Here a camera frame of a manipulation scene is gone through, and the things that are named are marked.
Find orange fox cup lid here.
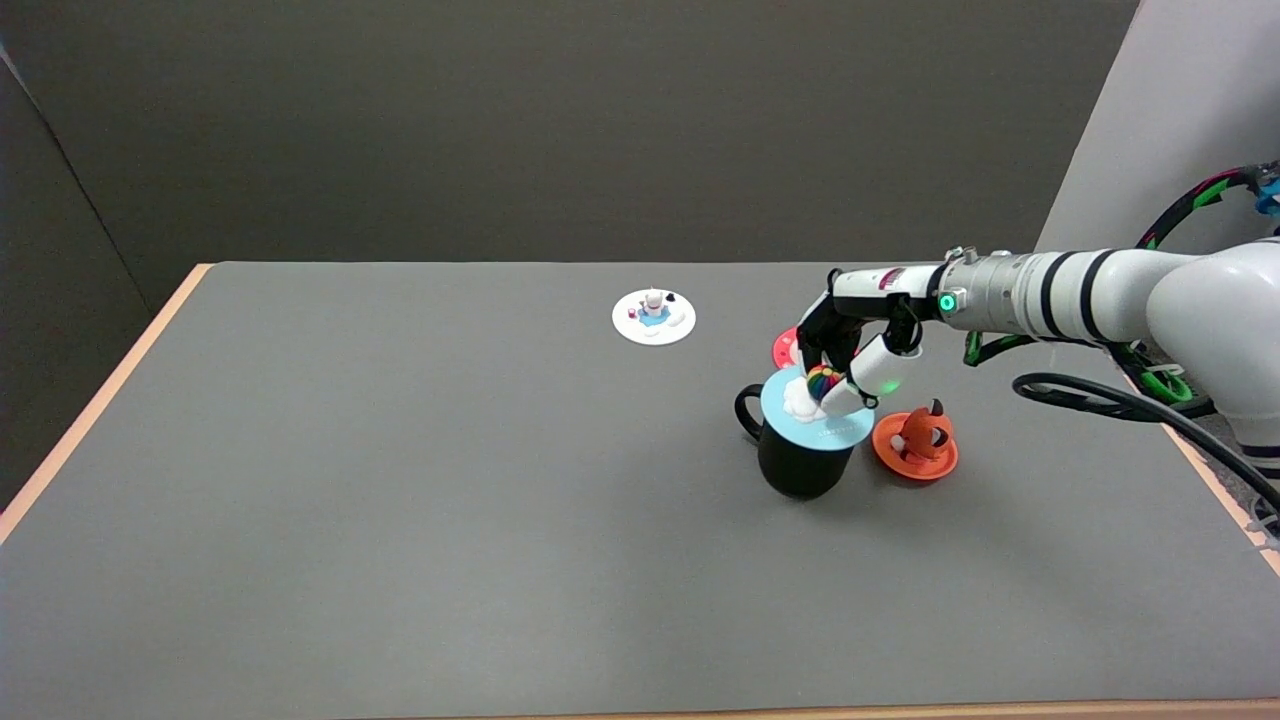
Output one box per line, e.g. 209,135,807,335
872,398,959,482

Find braided cable harness coloured wires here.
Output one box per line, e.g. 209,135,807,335
963,163,1280,407

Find black mug teal inside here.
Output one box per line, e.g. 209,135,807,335
735,384,861,501

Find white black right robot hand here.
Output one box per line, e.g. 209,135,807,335
795,265,946,419

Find blue sky cup lid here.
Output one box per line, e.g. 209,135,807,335
761,366,876,451

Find white cup lid with figure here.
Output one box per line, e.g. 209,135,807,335
612,287,697,347

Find thick black cable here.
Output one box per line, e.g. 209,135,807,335
1013,373,1280,513

